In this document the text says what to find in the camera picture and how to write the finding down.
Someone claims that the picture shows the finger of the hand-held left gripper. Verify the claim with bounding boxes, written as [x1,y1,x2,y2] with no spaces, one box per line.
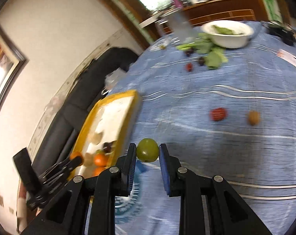
[39,156,83,188]

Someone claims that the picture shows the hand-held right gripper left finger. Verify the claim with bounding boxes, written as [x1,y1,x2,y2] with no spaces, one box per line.
[21,143,137,235]

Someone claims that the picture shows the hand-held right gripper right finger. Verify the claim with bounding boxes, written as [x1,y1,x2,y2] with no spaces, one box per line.
[159,143,273,235]

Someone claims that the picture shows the orange mandarin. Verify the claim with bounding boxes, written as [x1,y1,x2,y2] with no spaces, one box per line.
[70,151,84,162]
[94,153,109,167]

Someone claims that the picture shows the green round fruit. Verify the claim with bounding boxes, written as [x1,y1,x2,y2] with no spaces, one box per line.
[136,138,160,163]

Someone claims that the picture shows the yellow tray with white inside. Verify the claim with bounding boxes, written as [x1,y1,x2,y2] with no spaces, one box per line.
[70,90,142,179]

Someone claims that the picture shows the blue checked tablecloth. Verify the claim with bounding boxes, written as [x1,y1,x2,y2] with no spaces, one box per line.
[84,21,296,235]

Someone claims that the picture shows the large red jujube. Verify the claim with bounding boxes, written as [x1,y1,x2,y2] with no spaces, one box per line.
[210,108,228,121]

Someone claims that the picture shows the black sofa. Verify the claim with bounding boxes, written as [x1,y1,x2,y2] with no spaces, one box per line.
[32,48,139,167]

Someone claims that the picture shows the clear plastic bag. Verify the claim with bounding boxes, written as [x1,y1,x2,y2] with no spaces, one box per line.
[104,69,127,89]

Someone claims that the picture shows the brown longan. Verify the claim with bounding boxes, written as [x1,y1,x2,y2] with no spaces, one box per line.
[248,111,261,126]

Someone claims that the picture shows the green vegetable leaves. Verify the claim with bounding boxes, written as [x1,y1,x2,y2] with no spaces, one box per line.
[176,33,229,70]

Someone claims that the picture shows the clear glass jar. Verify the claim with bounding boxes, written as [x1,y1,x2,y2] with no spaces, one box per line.
[161,12,195,40]

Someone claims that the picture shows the white bowl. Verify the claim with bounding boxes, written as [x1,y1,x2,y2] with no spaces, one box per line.
[201,21,254,49]

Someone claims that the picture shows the white card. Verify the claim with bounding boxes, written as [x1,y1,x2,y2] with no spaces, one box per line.
[277,49,296,72]

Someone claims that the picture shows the wooden sideboard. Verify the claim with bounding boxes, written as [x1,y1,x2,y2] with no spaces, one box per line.
[182,0,261,26]

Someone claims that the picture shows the black device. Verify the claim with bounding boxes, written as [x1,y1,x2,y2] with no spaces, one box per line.
[268,22,296,46]

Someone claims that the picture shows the framed wall picture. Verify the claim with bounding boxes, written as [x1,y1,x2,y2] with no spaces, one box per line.
[0,24,29,134]

